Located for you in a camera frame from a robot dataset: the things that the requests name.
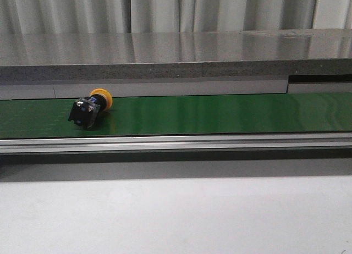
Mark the grey conveyor rear rail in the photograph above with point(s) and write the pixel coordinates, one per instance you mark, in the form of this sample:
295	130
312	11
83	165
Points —
221	85

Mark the green conveyor belt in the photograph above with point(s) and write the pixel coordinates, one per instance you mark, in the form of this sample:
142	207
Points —
183	115

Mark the grey stone slab table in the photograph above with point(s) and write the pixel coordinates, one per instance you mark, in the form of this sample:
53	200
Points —
49	58

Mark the yellow mushroom push button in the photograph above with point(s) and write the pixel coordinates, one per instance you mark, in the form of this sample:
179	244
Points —
86	110

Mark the aluminium conveyor front rail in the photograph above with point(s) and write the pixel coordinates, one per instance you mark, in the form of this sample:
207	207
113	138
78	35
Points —
176	143

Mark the white pleated curtain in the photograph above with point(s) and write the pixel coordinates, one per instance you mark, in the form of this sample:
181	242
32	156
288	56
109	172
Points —
118	16

